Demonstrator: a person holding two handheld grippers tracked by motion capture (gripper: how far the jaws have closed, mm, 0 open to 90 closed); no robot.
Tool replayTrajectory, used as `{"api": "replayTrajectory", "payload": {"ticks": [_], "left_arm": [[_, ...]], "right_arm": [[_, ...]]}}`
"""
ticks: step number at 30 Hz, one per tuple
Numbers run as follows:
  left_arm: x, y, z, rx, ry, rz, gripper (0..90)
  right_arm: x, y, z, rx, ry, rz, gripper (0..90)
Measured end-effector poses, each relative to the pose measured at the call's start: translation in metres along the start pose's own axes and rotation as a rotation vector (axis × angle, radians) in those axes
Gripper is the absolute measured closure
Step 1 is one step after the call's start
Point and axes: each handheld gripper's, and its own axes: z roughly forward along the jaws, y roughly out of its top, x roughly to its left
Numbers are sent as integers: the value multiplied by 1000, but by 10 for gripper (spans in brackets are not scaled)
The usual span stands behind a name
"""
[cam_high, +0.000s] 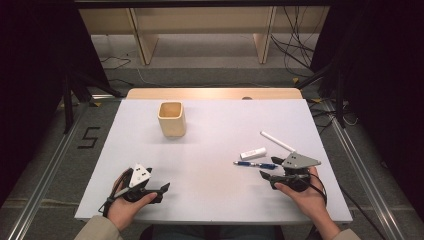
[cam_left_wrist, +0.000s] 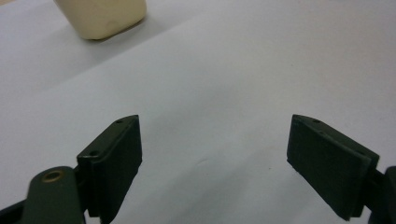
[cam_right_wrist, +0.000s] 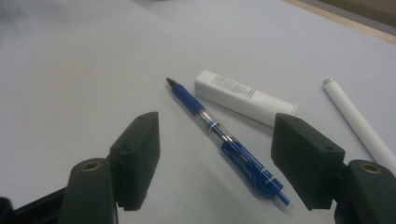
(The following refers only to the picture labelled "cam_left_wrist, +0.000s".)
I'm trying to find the cream square cup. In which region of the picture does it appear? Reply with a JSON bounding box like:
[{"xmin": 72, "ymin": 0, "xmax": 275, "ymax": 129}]
[{"xmin": 52, "ymin": 0, "xmax": 148, "ymax": 41}]

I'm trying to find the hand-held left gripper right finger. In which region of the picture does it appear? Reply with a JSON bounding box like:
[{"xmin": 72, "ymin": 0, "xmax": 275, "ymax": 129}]
[{"xmin": 286, "ymin": 113, "xmax": 381, "ymax": 222}]

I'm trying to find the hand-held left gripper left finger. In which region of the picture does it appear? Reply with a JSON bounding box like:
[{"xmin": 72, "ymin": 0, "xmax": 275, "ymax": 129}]
[{"xmin": 76, "ymin": 114, "xmax": 144, "ymax": 224}]

